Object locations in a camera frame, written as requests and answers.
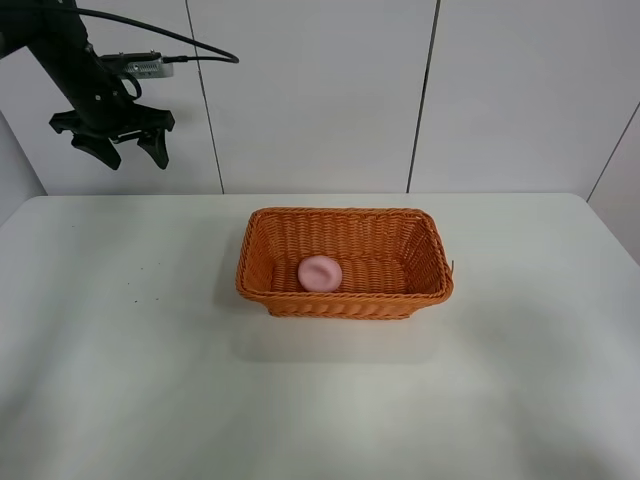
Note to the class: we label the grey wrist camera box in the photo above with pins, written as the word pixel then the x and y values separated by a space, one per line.
pixel 141 66

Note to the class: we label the pink peach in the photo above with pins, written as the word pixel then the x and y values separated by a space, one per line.
pixel 319 274

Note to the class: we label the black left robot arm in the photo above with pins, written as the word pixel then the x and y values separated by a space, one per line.
pixel 56 36

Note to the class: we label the orange woven wicker basket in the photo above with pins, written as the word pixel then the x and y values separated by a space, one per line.
pixel 392 260

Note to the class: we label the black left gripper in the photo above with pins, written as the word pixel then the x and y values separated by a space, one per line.
pixel 102 114

